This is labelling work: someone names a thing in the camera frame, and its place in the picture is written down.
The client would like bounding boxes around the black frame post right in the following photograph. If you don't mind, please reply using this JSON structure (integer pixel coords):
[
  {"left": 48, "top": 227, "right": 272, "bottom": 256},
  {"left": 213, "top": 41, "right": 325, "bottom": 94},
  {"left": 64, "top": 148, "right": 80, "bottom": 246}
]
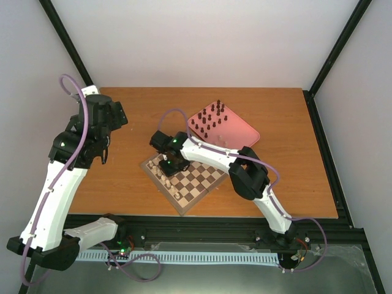
[{"left": 308, "top": 0, "right": 372, "bottom": 99}]

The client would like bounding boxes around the black frame post left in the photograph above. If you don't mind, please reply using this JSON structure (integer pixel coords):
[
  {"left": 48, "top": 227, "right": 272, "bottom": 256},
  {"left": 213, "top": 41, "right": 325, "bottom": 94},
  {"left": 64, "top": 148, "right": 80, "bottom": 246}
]
[{"left": 39, "top": 0, "right": 94, "bottom": 86}]

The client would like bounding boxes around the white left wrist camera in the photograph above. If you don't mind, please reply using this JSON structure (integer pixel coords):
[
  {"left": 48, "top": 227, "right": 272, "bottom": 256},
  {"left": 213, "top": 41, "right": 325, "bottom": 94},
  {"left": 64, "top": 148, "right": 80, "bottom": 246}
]
[{"left": 81, "top": 85, "right": 100, "bottom": 97}]

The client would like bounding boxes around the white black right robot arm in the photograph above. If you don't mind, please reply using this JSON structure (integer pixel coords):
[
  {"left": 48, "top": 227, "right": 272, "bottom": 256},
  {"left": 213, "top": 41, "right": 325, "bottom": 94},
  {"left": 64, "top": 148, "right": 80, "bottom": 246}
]
[{"left": 149, "top": 130, "right": 296, "bottom": 249}]

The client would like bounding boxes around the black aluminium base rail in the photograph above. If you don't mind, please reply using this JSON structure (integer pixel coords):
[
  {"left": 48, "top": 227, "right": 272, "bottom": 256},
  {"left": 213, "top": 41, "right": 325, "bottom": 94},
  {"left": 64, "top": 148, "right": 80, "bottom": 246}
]
[{"left": 120, "top": 216, "right": 367, "bottom": 252}]

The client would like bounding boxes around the light blue cable duct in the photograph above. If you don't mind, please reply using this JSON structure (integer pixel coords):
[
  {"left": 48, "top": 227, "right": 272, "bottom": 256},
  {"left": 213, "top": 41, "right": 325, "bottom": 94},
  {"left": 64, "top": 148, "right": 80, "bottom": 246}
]
[{"left": 75, "top": 250, "right": 280, "bottom": 266}]

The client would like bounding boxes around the wooden chessboard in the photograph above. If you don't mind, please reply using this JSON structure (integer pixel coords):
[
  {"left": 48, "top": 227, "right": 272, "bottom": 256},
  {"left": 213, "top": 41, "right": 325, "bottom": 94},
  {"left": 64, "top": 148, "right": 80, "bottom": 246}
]
[{"left": 140, "top": 154, "right": 228, "bottom": 216}]

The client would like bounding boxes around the pink plastic tray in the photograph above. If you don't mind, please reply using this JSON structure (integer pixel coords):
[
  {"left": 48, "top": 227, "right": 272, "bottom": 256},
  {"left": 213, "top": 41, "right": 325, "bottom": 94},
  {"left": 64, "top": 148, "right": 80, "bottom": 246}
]
[{"left": 188, "top": 101, "right": 260, "bottom": 149}]

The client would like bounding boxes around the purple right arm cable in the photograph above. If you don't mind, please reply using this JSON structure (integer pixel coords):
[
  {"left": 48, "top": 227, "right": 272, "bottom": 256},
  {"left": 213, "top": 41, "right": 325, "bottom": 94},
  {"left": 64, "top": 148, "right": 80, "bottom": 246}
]
[{"left": 157, "top": 108, "right": 328, "bottom": 273}]

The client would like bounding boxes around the black frame post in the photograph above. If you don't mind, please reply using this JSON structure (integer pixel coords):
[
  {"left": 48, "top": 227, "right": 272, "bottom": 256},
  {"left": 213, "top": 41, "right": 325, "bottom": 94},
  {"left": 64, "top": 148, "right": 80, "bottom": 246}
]
[
  {"left": 39, "top": 0, "right": 94, "bottom": 86},
  {"left": 308, "top": 0, "right": 372, "bottom": 99}
]

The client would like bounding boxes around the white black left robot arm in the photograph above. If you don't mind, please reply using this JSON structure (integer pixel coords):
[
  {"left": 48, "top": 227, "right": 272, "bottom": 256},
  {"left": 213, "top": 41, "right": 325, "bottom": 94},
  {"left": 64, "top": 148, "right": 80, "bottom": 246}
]
[{"left": 7, "top": 94, "right": 128, "bottom": 271}]

